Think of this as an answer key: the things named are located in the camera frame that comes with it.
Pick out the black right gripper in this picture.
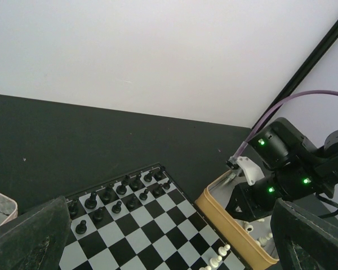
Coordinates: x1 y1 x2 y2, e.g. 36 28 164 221
225 169 318 222

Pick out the white pawn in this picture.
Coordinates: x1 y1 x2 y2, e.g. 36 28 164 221
209 255 223 269
199 265 211 270
217 244 231 257

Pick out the gold metal tin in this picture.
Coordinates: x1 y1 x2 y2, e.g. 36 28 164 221
195 170 279 269

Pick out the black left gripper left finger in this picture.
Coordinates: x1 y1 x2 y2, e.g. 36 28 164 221
0 196 71 269

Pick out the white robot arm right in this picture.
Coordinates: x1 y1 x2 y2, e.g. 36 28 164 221
225 118 338 222

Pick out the black frame post right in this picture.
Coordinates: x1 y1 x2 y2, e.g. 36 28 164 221
252 20 338 129

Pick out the black white chessboard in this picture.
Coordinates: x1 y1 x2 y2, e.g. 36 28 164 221
58 162 246 270

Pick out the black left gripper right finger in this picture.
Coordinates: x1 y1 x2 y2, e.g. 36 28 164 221
270 199 338 269

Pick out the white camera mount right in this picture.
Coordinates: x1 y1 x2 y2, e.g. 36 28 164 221
226 156 265 186

